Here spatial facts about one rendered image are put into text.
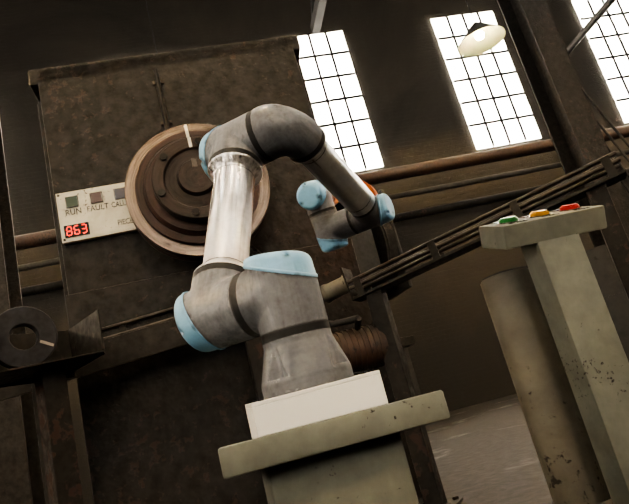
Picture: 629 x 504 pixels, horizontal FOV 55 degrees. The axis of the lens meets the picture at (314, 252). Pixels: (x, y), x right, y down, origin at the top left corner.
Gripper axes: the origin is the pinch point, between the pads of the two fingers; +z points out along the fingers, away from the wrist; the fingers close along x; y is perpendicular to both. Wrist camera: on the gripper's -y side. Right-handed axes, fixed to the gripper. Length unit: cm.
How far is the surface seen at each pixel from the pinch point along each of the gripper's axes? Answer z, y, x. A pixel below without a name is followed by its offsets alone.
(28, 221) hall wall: 425, 178, 565
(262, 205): -1.6, 9.3, 29.5
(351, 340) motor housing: -19.7, -39.3, 9.2
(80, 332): -53, -10, 70
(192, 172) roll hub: -17, 25, 41
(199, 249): -17, 2, 48
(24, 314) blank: -71, -2, 68
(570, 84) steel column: 425, 60, -98
